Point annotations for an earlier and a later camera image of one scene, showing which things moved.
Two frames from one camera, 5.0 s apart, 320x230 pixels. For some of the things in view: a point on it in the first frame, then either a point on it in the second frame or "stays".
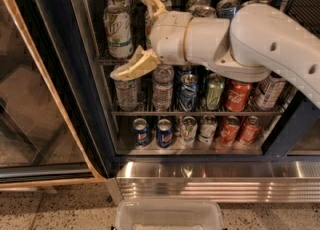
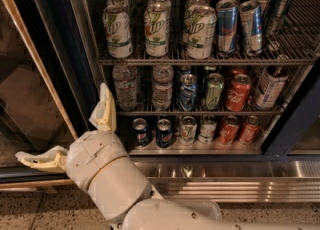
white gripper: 170,38 to 94,155
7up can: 119,33 stays
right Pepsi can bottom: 164,133 stays
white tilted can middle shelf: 268,94 stays
